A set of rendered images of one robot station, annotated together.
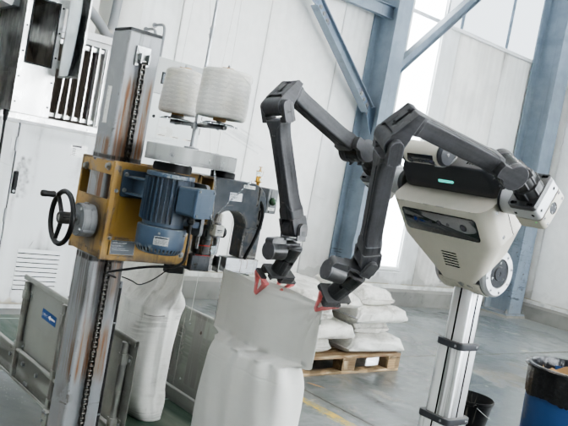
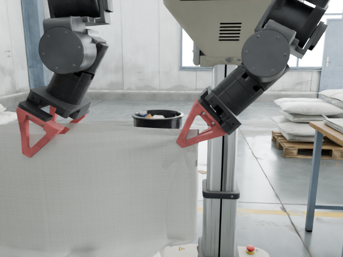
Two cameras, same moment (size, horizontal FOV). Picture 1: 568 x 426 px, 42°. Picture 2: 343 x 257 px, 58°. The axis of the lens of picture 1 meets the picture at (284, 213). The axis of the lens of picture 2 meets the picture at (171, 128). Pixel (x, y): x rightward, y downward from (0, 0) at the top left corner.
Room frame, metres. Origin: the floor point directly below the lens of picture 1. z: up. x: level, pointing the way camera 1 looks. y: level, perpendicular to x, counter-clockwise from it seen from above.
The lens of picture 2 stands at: (1.87, 0.21, 1.15)
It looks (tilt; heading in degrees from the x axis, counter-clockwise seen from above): 13 degrees down; 315
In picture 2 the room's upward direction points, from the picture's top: straight up
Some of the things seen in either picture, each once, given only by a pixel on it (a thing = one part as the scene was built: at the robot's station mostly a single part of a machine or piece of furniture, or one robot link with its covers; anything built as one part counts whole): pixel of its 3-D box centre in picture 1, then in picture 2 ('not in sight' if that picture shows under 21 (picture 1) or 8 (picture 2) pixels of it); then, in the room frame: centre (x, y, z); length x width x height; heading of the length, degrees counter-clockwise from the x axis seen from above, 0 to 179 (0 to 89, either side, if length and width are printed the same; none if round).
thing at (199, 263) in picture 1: (195, 261); not in sight; (2.56, 0.27, 1.04); 0.08 x 0.06 x 0.05; 130
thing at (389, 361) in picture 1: (312, 348); not in sight; (5.82, -0.41, 0.07); 1.20 x 0.82 x 0.14; 132
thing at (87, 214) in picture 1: (83, 219); not in sight; (2.35, 0.63, 1.14); 0.11 x 0.06 x 0.11; 40
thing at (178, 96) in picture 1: (182, 91); not in sight; (2.59, 0.43, 1.61); 0.15 x 0.14 x 0.17; 40
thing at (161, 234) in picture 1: (164, 213); not in sight; (2.29, 0.36, 1.21); 0.15 x 0.15 x 0.25
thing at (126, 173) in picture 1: (144, 186); not in sight; (2.33, 0.45, 1.27); 0.12 x 0.09 x 0.09; 130
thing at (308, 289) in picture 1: (315, 293); not in sight; (5.47, -0.34, 0.56); 0.66 x 0.42 x 0.15; 130
